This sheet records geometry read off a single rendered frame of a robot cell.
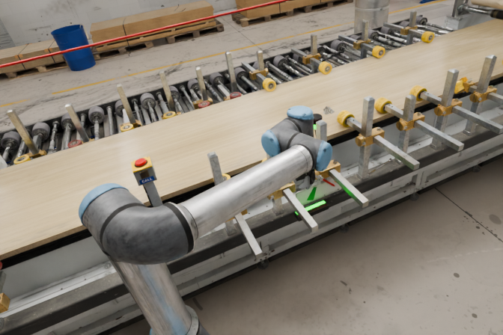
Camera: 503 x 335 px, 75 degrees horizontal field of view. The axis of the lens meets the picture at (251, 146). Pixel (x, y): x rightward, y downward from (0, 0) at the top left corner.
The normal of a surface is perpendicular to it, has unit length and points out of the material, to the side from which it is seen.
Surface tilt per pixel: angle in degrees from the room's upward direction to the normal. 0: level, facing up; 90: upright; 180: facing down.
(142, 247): 64
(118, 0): 90
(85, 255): 90
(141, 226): 26
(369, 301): 0
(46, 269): 90
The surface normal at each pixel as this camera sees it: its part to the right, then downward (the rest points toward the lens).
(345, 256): -0.13, -0.81
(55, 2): 0.32, 0.51
